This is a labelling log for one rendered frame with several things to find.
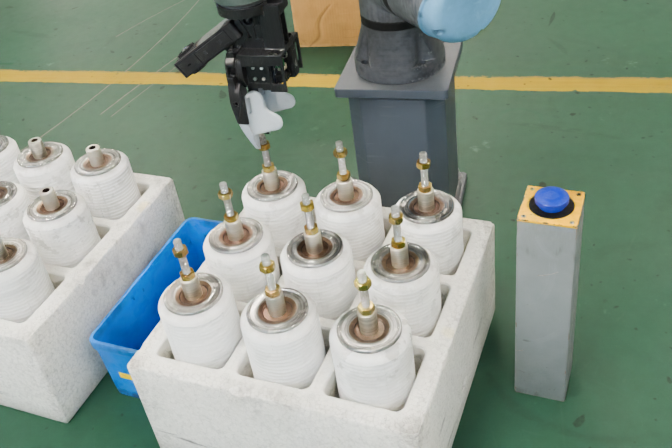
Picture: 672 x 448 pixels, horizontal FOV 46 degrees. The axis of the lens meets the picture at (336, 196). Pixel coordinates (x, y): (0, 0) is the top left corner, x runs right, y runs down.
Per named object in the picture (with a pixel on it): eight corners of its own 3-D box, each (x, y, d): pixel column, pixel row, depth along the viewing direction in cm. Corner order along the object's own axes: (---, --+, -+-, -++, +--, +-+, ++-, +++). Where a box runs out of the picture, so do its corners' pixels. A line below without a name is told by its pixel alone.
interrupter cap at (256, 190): (264, 169, 122) (264, 165, 121) (307, 178, 118) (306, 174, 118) (237, 197, 116) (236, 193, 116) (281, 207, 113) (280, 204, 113)
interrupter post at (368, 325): (355, 329, 92) (352, 308, 90) (373, 320, 93) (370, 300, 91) (365, 341, 90) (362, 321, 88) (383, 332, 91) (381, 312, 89)
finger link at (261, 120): (283, 158, 107) (275, 94, 103) (242, 156, 109) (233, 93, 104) (290, 149, 110) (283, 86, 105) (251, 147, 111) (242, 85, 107)
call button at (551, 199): (537, 196, 98) (537, 183, 97) (570, 200, 97) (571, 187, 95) (531, 216, 95) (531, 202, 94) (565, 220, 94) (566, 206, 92)
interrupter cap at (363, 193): (351, 220, 109) (350, 216, 108) (309, 203, 113) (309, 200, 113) (383, 192, 113) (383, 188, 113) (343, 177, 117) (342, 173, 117)
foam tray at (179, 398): (275, 270, 140) (257, 188, 130) (495, 309, 126) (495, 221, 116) (160, 451, 112) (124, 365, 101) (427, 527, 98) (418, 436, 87)
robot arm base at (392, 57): (366, 42, 141) (360, -11, 135) (451, 42, 137) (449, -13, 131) (346, 84, 129) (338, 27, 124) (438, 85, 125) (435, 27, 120)
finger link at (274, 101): (298, 135, 112) (285, 83, 106) (259, 133, 114) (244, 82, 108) (304, 121, 115) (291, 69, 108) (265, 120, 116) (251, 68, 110)
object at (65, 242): (82, 269, 136) (47, 184, 125) (129, 278, 132) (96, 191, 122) (47, 308, 129) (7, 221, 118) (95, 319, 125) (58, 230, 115)
